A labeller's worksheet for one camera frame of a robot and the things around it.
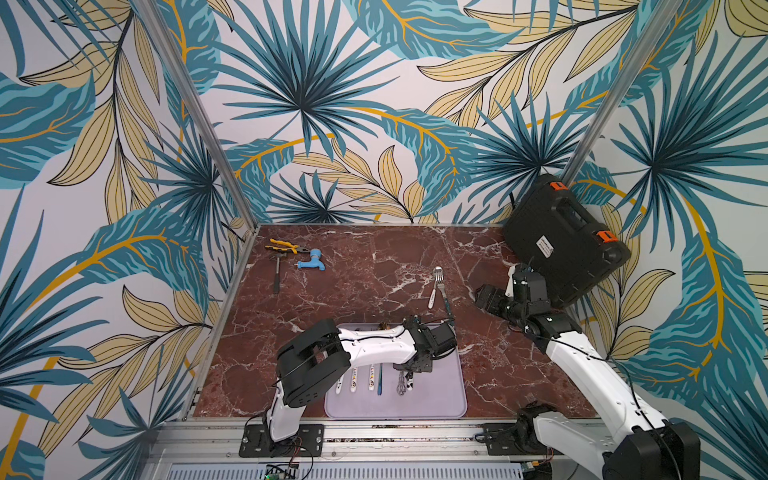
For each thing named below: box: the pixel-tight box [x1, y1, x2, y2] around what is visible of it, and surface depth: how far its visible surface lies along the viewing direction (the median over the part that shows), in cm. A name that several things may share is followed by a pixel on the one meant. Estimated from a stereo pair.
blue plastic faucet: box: [297, 248, 325, 271], surface depth 108 cm
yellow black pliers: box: [265, 239, 310, 255], surface depth 112 cm
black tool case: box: [503, 173, 631, 308], surface depth 91 cm
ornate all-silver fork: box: [396, 370, 407, 396], surface depth 83 cm
